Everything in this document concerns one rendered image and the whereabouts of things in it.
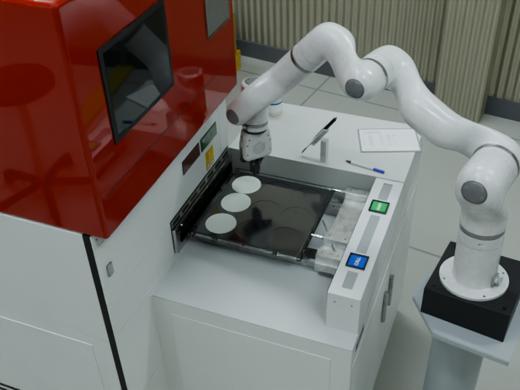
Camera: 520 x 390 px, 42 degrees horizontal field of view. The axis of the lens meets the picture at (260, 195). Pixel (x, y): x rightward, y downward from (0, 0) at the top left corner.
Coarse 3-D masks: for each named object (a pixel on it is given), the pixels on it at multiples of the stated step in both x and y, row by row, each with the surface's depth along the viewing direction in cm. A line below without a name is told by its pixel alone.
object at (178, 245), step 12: (228, 156) 241; (228, 168) 246; (216, 180) 234; (228, 180) 245; (204, 192) 227; (216, 192) 237; (192, 204) 221; (204, 204) 232; (180, 228) 214; (192, 228) 223; (180, 240) 216
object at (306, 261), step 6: (198, 240) 225; (204, 240) 224; (228, 246) 222; (234, 246) 220; (252, 252) 219; (258, 252) 218; (276, 258) 217; (282, 258) 216; (306, 258) 212; (312, 258) 212; (300, 264) 214; (306, 264) 213; (312, 264) 212
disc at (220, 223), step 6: (210, 216) 222; (216, 216) 222; (222, 216) 222; (228, 216) 222; (210, 222) 220; (216, 222) 220; (222, 222) 220; (228, 222) 220; (234, 222) 220; (210, 228) 218; (216, 228) 218; (222, 228) 217; (228, 228) 217
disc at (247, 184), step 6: (234, 180) 237; (240, 180) 237; (246, 180) 237; (252, 180) 237; (258, 180) 237; (234, 186) 234; (240, 186) 234; (246, 186) 234; (252, 186) 234; (258, 186) 234; (240, 192) 232; (246, 192) 232; (252, 192) 232
